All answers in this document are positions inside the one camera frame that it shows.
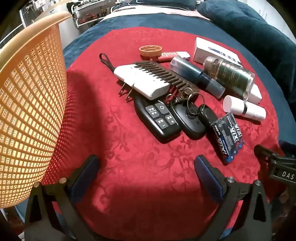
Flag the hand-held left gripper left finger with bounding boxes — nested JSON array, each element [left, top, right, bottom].
[[24, 154, 100, 241]]

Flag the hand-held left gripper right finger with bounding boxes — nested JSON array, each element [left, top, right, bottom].
[[194, 155, 272, 241]]

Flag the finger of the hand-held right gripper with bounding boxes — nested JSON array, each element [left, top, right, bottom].
[[254, 144, 281, 171]]

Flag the blue battery pack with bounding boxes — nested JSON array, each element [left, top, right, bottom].
[[210, 113, 245, 165]]

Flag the black oval key fob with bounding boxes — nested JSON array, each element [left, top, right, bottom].
[[170, 102, 207, 140]]

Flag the white cylindrical tube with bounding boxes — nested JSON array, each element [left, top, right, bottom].
[[223, 95, 267, 121]]

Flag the black car key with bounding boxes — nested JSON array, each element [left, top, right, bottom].
[[196, 104, 219, 130]]

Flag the black remote fob with buttons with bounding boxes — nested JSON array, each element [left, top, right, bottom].
[[134, 95, 182, 143]]

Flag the glass jar with cork lid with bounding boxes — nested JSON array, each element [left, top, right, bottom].
[[203, 56, 256, 100]]

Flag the orange plastic mesh basket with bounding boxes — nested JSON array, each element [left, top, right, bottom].
[[0, 11, 72, 210]]

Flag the brown comb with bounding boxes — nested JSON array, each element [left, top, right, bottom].
[[133, 61, 200, 96]]

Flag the white plug charger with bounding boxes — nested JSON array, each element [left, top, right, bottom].
[[113, 64, 171, 102]]

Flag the black wrist strap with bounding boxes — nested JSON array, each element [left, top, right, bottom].
[[99, 53, 116, 72]]

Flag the red lighter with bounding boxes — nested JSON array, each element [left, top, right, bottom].
[[155, 50, 191, 62]]

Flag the orange bottle cap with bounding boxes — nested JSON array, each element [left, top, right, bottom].
[[139, 45, 164, 61]]

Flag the red patterned cloth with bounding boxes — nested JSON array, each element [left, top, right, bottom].
[[43, 27, 286, 241]]

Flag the white cabinet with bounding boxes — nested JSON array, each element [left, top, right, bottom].
[[252, 0, 285, 26]]

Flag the dark blue plush blanket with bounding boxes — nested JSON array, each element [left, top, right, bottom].
[[14, 14, 296, 241]]

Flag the pink bed sheet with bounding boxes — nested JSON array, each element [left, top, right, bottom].
[[111, 5, 211, 21]]

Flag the white wire rack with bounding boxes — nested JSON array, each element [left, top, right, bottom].
[[72, 0, 116, 30]]

